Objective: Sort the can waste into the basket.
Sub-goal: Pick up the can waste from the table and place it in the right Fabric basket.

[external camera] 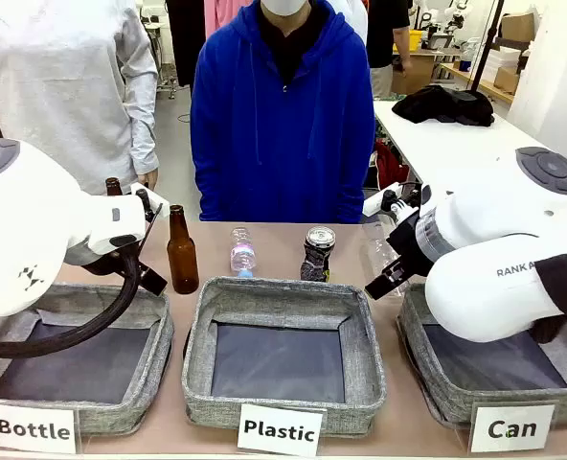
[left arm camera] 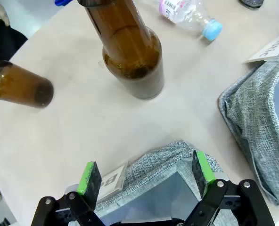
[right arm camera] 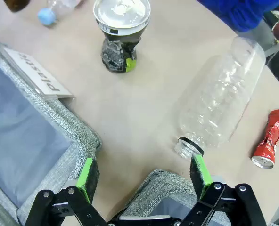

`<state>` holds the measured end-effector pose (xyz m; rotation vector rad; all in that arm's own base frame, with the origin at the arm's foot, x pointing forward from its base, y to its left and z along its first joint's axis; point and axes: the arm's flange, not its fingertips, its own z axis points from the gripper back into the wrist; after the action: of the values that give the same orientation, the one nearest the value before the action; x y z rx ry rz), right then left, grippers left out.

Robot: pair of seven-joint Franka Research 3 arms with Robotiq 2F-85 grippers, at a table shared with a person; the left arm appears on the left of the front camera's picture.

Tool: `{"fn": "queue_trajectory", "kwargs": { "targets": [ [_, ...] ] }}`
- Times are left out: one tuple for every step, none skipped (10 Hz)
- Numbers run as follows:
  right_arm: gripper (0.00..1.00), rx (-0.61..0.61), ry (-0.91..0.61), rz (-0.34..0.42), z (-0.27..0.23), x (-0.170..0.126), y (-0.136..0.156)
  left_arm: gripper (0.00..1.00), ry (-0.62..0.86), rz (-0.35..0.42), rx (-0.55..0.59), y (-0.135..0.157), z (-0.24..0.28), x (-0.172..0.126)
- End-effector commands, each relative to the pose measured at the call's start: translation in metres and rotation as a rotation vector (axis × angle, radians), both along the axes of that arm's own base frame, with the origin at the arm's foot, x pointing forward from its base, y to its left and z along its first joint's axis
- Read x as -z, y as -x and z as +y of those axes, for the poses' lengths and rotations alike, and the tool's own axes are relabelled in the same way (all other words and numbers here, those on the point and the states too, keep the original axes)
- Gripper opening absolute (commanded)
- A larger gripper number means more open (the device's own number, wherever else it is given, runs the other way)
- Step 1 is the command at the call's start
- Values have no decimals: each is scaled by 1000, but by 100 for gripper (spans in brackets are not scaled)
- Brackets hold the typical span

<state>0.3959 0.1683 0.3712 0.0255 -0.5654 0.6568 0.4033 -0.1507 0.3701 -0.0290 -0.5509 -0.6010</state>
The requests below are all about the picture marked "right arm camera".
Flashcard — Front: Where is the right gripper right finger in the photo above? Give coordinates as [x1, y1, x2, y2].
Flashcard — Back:
[177, 154, 269, 226]

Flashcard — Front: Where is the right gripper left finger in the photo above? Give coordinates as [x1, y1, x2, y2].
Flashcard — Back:
[24, 157, 107, 226]

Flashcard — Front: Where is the crushed red drink can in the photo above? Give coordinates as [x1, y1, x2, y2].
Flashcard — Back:
[251, 109, 279, 170]

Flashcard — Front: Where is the large clear plastic bottle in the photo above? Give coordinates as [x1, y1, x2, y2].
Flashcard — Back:
[174, 35, 266, 159]

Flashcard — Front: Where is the crushed black drink can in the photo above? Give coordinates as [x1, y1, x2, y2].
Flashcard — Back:
[93, 0, 151, 73]

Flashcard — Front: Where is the small bottle with blue cap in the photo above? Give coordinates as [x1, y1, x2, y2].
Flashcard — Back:
[37, 0, 83, 26]

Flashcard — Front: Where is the brown glass bottle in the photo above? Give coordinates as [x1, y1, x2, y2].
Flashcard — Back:
[4, 0, 32, 14]

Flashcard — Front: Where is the grey fabric basket labelled Can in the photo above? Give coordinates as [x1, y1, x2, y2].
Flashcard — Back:
[115, 168, 227, 226]

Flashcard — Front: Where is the grey fabric basket labelled Plastic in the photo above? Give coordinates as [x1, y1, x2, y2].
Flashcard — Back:
[0, 34, 102, 226]

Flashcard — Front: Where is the white Can label sign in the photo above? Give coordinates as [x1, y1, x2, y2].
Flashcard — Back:
[118, 213, 171, 221]

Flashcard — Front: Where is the white Plastic label sign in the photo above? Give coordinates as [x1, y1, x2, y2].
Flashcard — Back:
[3, 47, 74, 100]

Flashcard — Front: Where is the person in blue hoodie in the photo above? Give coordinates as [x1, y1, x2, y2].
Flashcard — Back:
[197, 0, 279, 33]

